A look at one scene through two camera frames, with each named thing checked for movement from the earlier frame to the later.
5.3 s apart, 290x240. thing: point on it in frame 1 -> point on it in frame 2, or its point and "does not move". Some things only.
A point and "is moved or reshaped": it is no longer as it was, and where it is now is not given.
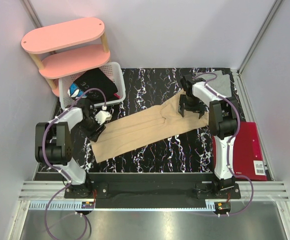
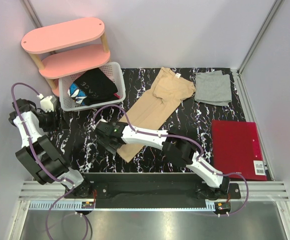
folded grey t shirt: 220,84 does not move
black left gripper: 94,134 -> 56,124
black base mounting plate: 152,190 does not move
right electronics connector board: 223,206 does not move
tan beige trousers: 145,128 is moved or reshaped
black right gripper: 198,108 -> 105,143
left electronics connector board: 88,205 does not move
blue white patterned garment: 75,93 does not move
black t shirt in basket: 97,86 does not move
